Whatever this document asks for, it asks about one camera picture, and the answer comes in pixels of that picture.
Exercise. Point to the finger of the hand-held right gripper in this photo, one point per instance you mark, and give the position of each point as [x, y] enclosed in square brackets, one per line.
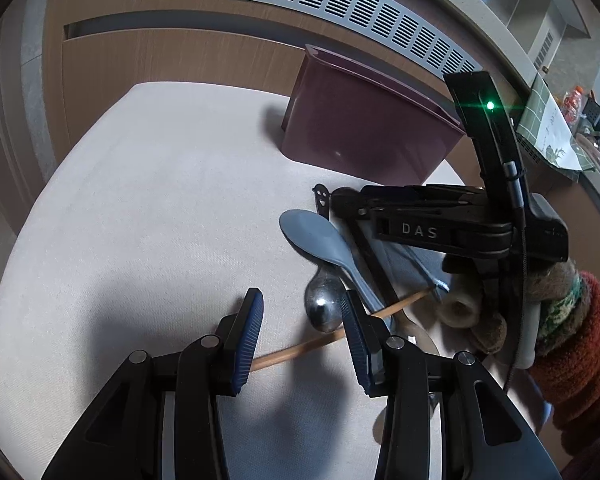
[430, 232]
[420, 197]

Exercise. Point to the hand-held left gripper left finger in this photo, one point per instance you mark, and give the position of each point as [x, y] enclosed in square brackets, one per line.
[247, 342]

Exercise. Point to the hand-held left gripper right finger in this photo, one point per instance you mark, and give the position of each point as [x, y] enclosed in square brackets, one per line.
[355, 345]

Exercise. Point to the grey utensil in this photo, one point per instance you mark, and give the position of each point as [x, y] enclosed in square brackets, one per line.
[405, 265]

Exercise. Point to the wooden chopstick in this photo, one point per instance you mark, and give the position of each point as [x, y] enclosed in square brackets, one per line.
[300, 350]

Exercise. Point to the maroon utensil holder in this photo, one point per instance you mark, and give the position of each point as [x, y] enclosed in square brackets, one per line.
[360, 120]

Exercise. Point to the blue-grey rice paddle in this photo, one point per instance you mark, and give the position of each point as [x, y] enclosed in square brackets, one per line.
[312, 237]

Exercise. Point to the person's right hand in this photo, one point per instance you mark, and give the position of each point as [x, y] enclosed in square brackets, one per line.
[460, 307]

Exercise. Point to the green checked cloth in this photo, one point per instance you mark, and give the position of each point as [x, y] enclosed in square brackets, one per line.
[550, 125]

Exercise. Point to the cluttered kitchen items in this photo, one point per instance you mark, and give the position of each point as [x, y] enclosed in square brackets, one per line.
[590, 120]

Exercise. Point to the wooden cabinet front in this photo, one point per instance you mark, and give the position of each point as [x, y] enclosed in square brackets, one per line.
[180, 60]

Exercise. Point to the small wall vent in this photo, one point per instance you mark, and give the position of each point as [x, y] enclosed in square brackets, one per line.
[544, 50]

